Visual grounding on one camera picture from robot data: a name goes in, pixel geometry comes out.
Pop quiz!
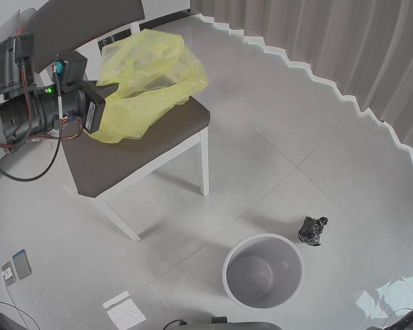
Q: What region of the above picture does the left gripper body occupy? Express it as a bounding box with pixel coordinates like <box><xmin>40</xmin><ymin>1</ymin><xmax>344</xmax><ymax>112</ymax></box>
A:
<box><xmin>37</xmin><ymin>88</ymin><xmax>106</xmax><ymax>135</ymax></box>

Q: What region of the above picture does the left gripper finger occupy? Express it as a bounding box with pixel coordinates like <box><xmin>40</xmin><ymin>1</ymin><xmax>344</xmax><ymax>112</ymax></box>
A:
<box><xmin>96</xmin><ymin>83</ymin><xmax>120</xmax><ymax>98</ymax></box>

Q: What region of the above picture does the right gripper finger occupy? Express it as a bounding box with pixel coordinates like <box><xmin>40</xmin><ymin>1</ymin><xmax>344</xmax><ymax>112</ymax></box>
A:
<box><xmin>399</xmin><ymin>310</ymin><xmax>413</xmax><ymax>330</ymax></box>

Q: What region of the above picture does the yellow plastic bag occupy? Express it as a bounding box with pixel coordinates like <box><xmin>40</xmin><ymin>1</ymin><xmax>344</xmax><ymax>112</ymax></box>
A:
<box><xmin>84</xmin><ymin>29</ymin><xmax>209</xmax><ymax>146</ymax></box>

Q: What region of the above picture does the black plastic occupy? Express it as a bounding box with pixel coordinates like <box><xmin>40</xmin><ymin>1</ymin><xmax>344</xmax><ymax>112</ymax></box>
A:
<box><xmin>298</xmin><ymin>216</ymin><xmax>329</xmax><ymax>248</ymax></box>

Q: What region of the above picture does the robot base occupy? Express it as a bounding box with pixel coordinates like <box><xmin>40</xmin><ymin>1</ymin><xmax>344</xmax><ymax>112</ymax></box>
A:
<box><xmin>163</xmin><ymin>316</ymin><xmax>274</xmax><ymax>330</ymax></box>

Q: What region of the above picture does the white trash bin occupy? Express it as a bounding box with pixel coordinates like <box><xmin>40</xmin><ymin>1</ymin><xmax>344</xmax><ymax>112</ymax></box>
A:
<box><xmin>222</xmin><ymin>233</ymin><xmax>306</xmax><ymax>309</ymax></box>

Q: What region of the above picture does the grey cushioned white chair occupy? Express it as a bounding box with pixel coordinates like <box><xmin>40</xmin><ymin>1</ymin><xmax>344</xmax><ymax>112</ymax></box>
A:
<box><xmin>21</xmin><ymin>0</ymin><xmax>211</xmax><ymax>243</ymax></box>

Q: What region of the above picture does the white sofa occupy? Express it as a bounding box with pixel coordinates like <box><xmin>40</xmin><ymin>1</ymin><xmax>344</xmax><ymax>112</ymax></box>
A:
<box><xmin>0</xmin><ymin>8</ymin><xmax>37</xmax><ymax>94</ymax></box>

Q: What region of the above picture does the pale beige curtain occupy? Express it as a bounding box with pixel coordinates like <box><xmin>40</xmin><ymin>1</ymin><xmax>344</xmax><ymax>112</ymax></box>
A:
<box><xmin>189</xmin><ymin>0</ymin><xmax>413</xmax><ymax>176</ymax></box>

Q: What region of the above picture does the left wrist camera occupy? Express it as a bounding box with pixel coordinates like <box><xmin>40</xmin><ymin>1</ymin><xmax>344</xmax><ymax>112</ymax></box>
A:
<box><xmin>52</xmin><ymin>50</ymin><xmax>89</xmax><ymax>94</ymax></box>

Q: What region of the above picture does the white cable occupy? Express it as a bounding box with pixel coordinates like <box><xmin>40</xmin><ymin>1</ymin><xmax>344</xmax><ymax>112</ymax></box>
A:
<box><xmin>1</xmin><ymin>270</ymin><xmax>22</xmax><ymax>309</ymax></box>

